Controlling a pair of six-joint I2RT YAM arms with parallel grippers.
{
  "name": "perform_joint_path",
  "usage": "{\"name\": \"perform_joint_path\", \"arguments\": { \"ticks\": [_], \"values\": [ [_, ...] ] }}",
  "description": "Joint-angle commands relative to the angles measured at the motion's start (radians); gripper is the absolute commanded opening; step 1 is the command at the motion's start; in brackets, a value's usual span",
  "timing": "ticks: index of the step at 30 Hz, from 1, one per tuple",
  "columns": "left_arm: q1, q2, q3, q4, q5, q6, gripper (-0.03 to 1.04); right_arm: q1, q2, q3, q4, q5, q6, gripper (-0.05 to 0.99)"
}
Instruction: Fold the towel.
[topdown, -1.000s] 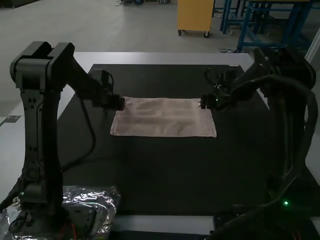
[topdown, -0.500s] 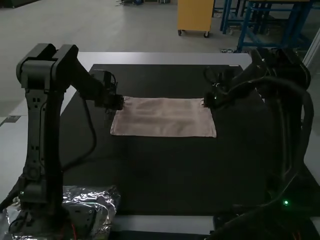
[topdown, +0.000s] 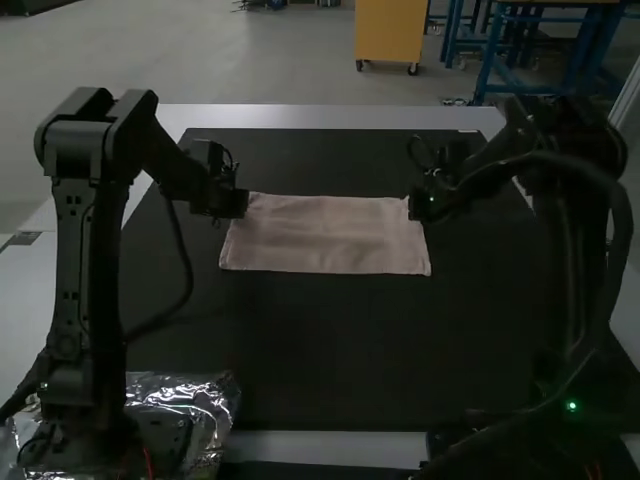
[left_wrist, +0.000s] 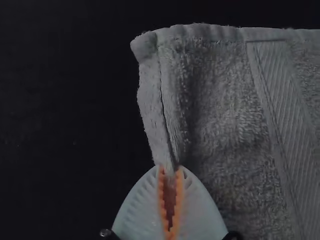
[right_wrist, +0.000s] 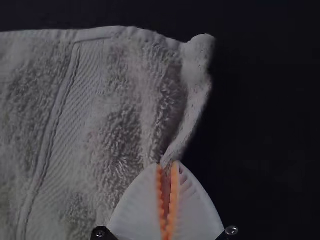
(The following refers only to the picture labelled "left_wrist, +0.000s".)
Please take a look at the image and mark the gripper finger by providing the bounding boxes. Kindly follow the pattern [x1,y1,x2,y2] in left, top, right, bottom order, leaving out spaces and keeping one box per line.
[170,166,204,240]
[99,166,174,240]

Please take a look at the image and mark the pale towel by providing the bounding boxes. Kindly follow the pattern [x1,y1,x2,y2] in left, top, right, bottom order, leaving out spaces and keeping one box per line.
[129,22,320,240]

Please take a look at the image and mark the black mat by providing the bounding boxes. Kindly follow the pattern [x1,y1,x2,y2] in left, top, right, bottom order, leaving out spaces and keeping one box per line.
[0,0,320,240]

